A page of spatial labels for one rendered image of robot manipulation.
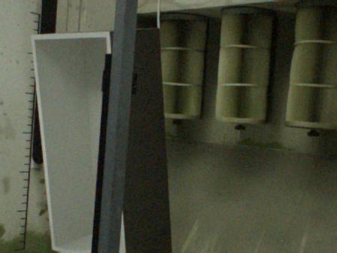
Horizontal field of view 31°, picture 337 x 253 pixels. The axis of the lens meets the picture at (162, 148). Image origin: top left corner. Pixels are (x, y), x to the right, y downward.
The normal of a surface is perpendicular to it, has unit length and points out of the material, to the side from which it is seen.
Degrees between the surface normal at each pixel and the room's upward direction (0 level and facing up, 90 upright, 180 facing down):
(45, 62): 90
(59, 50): 90
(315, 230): 57
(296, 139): 90
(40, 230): 90
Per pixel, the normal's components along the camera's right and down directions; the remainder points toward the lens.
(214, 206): -0.54, -0.55
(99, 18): 0.72, 0.09
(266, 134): -0.69, -0.02
